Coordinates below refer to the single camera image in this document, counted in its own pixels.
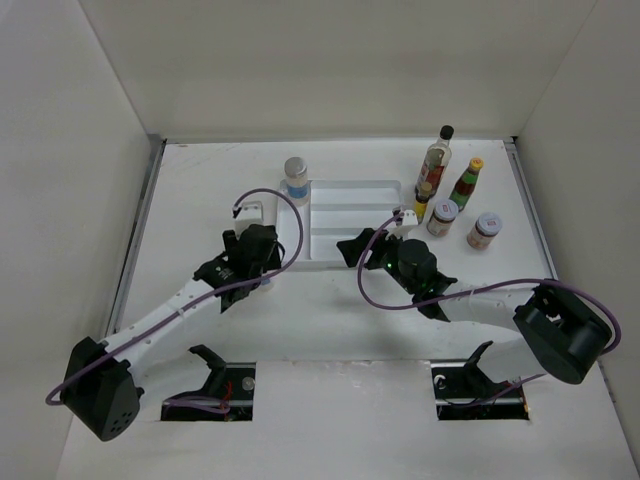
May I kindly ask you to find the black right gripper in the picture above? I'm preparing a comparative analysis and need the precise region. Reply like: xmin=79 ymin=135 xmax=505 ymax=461
xmin=337 ymin=226 xmax=418 ymax=295

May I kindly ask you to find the blue label shaker jar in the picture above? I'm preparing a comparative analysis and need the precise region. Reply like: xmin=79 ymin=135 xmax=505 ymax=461
xmin=284 ymin=157 xmax=310 ymax=206
xmin=259 ymin=279 xmax=274 ymax=291

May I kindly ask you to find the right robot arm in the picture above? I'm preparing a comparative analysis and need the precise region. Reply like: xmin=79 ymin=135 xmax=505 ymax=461
xmin=336 ymin=228 xmax=615 ymax=396

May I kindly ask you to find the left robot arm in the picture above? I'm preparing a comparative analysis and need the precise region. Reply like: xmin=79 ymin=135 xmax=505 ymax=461
xmin=47 ymin=223 xmax=284 ymax=442

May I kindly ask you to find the white divided organizer tray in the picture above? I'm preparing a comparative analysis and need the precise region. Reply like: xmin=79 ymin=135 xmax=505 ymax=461
xmin=276 ymin=180 xmax=404 ymax=271

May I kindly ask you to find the small yellow label bottle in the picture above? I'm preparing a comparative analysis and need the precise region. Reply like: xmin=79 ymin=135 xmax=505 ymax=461
xmin=413 ymin=181 xmax=432 ymax=224

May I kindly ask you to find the red lid sauce jar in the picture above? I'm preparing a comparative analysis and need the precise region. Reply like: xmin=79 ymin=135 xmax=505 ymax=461
xmin=467 ymin=212 xmax=502 ymax=250
xmin=426 ymin=199 xmax=459 ymax=237

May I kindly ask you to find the green yellow cap sauce bottle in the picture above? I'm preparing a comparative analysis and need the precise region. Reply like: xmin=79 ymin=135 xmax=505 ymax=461
xmin=449 ymin=157 xmax=484 ymax=212

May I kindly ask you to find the tall black cap oil bottle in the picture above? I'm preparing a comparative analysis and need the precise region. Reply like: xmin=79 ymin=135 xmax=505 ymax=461
xmin=414 ymin=125 xmax=454 ymax=196

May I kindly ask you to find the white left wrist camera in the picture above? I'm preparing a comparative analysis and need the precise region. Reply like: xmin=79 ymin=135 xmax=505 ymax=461
xmin=232 ymin=201 xmax=264 ymax=237

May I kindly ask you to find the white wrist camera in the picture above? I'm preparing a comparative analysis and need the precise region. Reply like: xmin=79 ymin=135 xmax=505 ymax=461
xmin=386 ymin=209 xmax=419 ymax=240
xmin=232 ymin=201 xmax=264 ymax=237

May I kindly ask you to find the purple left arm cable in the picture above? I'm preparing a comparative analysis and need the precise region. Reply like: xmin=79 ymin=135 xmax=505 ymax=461
xmin=45 ymin=187 xmax=304 ymax=416

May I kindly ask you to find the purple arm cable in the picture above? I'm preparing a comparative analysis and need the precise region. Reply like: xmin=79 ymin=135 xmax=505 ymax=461
xmin=45 ymin=187 xmax=304 ymax=416
xmin=355 ymin=214 xmax=624 ymax=401

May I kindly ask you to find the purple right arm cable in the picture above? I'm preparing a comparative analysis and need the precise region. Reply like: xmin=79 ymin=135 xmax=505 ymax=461
xmin=355 ymin=214 xmax=624 ymax=401

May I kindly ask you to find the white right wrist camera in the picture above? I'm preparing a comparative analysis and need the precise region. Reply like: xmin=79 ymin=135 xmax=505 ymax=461
xmin=386 ymin=209 xmax=419 ymax=240

